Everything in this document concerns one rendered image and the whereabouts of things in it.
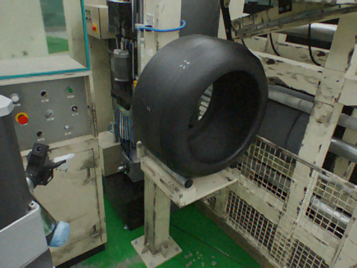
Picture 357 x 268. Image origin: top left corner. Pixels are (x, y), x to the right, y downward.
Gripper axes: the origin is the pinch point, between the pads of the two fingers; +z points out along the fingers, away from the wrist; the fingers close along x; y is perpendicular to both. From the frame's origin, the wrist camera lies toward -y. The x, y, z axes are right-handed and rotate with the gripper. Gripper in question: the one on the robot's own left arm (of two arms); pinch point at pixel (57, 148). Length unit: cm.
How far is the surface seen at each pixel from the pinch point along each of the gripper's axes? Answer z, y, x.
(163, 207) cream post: 45, 59, 45
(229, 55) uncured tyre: 15, -47, 57
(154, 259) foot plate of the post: 38, 100, 47
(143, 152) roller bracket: 31.5, 13.2, 28.6
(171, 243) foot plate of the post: 53, 98, 56
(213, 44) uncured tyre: 17, -49, 51
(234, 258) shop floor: 50, 94, 100
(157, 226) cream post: 42, 74, 44
